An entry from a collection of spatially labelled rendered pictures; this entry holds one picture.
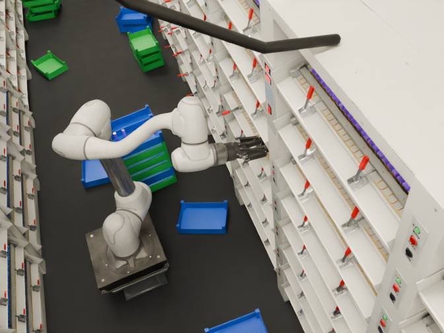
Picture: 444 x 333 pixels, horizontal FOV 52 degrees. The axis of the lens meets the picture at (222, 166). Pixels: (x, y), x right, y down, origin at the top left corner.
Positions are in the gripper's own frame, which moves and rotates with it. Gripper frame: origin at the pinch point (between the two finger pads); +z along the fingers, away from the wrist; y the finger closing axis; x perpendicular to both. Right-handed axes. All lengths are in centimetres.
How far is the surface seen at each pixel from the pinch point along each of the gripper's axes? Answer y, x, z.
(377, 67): -55, -74, -11
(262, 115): 3.9, -12.5, -4.2
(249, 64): 13.3, -30.7, -8.4
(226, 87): 47.4, 4.6, -2.7
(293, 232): -27.2, 25.6, 2.6
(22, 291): 19, 94, -117
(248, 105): 13.3, -11.0, -6.3
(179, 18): -45, -83, -51
